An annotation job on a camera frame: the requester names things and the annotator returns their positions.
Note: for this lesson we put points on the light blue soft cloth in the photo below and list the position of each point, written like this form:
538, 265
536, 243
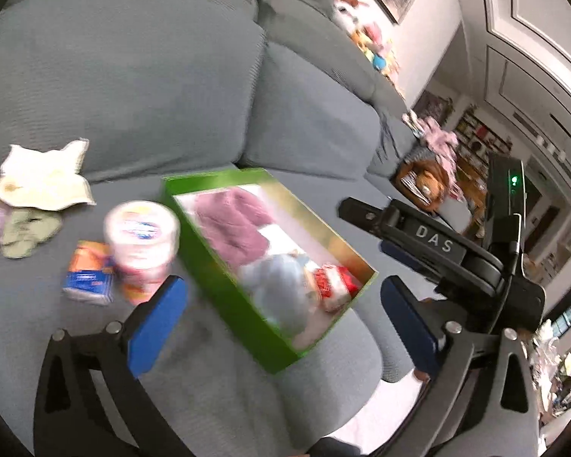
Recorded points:
278, 290

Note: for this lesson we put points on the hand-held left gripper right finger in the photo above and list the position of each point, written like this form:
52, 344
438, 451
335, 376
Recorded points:
409, 323

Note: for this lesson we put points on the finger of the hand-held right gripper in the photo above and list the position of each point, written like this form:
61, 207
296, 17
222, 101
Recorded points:
433, 243
404, 257

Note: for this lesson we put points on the pink crumpled cloth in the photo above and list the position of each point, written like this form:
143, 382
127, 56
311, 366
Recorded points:
435, 138

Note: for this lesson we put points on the bookshelf with books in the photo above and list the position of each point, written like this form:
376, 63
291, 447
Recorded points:
480, 143

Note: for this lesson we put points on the small orange printed box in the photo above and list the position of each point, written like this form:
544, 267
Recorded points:
93, 271

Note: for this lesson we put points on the grey sofa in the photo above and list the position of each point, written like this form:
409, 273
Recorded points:
147, 81

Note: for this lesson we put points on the cluttered side table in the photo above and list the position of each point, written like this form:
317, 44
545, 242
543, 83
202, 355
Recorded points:
552, 366

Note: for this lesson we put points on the pile of plush toys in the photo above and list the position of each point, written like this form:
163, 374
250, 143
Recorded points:
366, 33

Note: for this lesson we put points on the pink white round tub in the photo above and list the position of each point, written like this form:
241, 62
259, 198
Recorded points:
142, 243

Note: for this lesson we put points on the cream towel cloth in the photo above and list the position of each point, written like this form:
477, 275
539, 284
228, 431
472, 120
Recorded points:
43, 176

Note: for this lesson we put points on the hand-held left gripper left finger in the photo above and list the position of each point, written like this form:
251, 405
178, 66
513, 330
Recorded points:
157, 323

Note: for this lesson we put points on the maroon fuzzy cloth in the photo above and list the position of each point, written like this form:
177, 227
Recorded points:
235, 223

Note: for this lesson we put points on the brown lion plush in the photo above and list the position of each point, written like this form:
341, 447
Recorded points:
421, 185

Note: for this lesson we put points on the white panelled door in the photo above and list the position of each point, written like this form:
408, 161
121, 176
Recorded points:
537, 24

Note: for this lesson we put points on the olive green cloth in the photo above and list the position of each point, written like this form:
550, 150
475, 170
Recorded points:
26, 233

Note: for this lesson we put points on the green cardboard box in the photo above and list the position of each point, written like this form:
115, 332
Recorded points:
219, 276

